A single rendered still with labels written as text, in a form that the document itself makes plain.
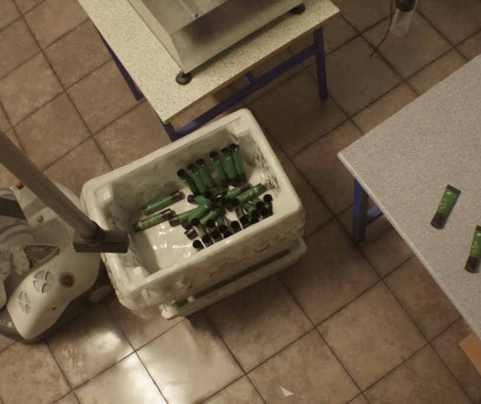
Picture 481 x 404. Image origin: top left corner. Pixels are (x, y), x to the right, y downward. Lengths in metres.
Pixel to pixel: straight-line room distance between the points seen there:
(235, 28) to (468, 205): 0.94
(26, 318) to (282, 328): 1.03
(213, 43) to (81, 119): 1.21
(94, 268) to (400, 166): 1.23
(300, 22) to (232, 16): 0.29
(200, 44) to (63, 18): 1.63
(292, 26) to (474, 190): 0.84
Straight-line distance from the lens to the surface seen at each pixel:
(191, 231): 2.25
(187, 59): 2.10
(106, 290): 2.70
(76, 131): 3.15
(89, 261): 2.51
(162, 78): 2.22
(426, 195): 1.96
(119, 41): 2.37
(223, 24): 2.09
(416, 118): 2.07
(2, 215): 2.31
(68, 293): 2.52
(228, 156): 2.23
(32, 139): 3.25
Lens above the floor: 2.56
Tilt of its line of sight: 66 degrees down
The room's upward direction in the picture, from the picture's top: 24 degrees counter-clockwise
